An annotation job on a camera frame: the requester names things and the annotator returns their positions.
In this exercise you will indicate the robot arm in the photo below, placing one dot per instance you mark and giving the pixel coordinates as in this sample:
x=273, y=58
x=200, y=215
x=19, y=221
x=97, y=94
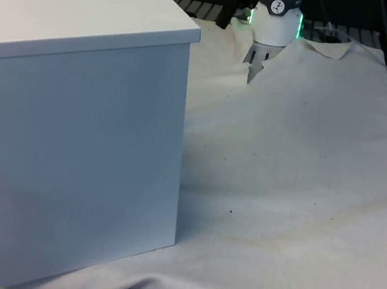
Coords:
x=275, y=23

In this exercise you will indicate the white chest of drawers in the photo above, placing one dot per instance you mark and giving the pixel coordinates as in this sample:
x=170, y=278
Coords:
x=74, y=129

